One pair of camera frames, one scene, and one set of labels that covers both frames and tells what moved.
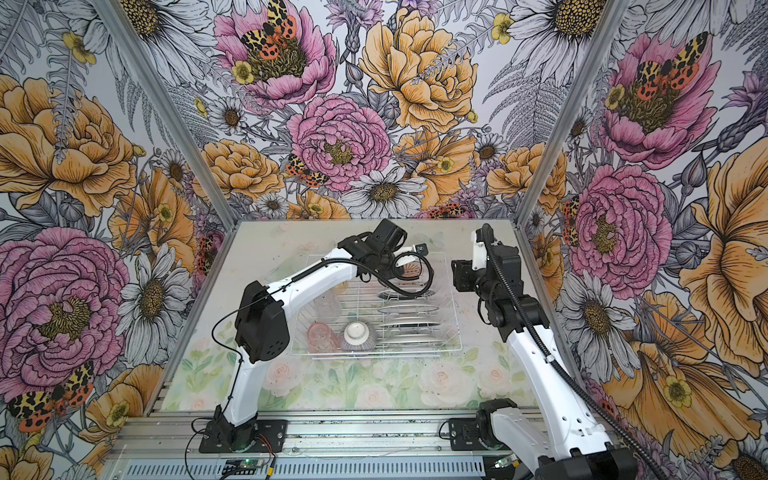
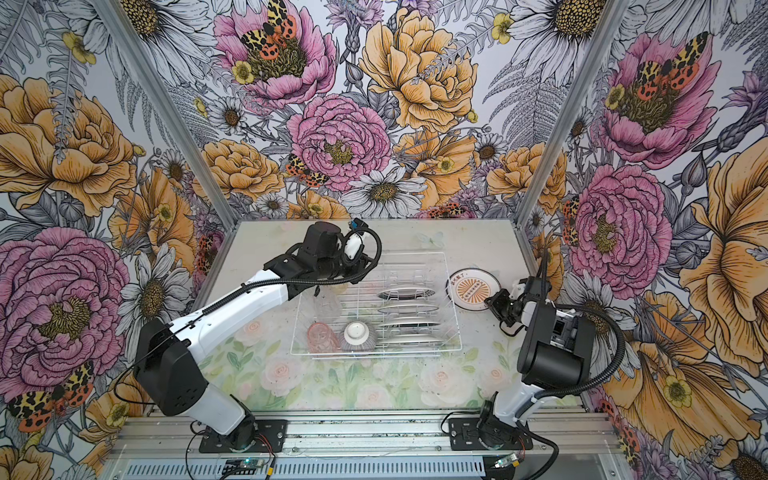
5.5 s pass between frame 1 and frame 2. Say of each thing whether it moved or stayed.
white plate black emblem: stayed
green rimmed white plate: stayed
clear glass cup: stayed
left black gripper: moved
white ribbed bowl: stayed
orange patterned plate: moved
